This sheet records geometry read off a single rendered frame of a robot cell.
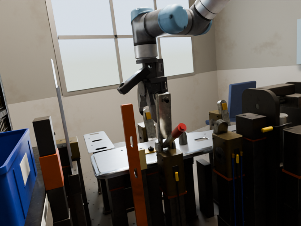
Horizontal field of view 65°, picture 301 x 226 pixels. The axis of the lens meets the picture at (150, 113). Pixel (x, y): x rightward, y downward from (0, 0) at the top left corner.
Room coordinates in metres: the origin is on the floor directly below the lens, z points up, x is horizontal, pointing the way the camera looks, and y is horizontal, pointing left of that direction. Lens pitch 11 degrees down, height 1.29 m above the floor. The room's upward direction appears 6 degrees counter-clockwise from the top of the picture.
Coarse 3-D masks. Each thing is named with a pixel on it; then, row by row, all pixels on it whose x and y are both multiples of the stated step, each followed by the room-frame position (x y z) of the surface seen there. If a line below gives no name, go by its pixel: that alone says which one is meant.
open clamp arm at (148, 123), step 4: (144, 112) 0.95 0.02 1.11; (148, 112) 0.95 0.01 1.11; (144, 116) 0.95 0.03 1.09; (148, 116) 0.95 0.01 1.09; (144, 120) 0.95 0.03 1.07; (148, 120) 0.95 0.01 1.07; (152, 120) 0.95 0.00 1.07; (144, 124) 0.96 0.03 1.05; (148, 124) 0.94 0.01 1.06; (152, 124) 0.95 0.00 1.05; (148, 128) 0.94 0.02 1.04; (152, 128) 0.94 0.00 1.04; (148, 132) 0.94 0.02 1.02; (152, 132) 0.94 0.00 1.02; (148, 136) 0.93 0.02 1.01; (152, 136) 0.93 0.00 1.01; (148, 140) 0.93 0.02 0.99
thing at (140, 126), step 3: (138, 123) 1.03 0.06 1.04; (141, 123) 1.02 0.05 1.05; (138, 126) 1.01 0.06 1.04; (141, 126) 0.97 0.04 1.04; (144, 126) 0.96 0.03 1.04; (138, 129) 1.01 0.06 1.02; (141, 129) 0.97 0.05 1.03; (144, 129) 0.95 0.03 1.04; (138, 132) 1.02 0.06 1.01; (141, 132) 0.98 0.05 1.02; (144, 132) 0.95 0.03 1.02; (141, 135) 0.98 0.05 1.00; (144, 135) 0.95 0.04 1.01; (141, 138) 0.99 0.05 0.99; (144, 138) 0.95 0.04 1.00; (141, 141) 0.99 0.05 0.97; (144, 141) 0.95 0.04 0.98; (162, 195) 0.97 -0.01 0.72; (162, 198) 0.96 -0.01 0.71
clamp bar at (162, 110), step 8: (160, 96) 0.62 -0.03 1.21; (168, 96) 0.62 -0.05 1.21; (160, 104) 0.62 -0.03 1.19; (168, 104) 0.63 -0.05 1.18; (160, 112) 0.62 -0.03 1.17; (168, 112) 0.63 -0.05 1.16; (160, 120) 0.62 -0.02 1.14; (168, 120) 0.63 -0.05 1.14; (160, 128) 0.63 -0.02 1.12; (168, 128) 0.64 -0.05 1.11; (160, 136) 0.63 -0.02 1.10; (168, 136) 0.64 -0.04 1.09; (160, 144) 0.64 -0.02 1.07
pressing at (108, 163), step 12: (204, 132) 0.93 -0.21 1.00; (144, 144) 0.86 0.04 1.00; (192, 144) 0.80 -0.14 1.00; (204, 144) 0.79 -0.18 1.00; (96, 156) 0.79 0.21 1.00; (108, 156) 0.77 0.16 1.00; (120, 156) 0.76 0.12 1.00; (156, 156) 0.73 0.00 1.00; (192, 156) 0.72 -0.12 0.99; (96, 168) 0.69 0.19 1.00; (108, 168) 0.68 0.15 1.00; (120, 168) 0.66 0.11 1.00
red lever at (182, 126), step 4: (180, 124) 0.54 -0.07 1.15; (184, 124) 0.54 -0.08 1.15; (176, 128) 0.54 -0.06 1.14; (180, 128) 0.53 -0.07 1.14; (184, 128) 0.53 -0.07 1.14; (172, 132) 0.57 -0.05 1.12; (176, 132) 0.54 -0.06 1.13; (180, 132) 0.53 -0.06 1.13; (172, 136) 0.57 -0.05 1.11; (176, 136) 0.56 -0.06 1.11; (168, 140) 0.60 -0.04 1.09; (172, 140) 0.60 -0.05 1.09; (164, 144) 0.63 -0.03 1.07; (168, 144) 0.63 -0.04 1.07
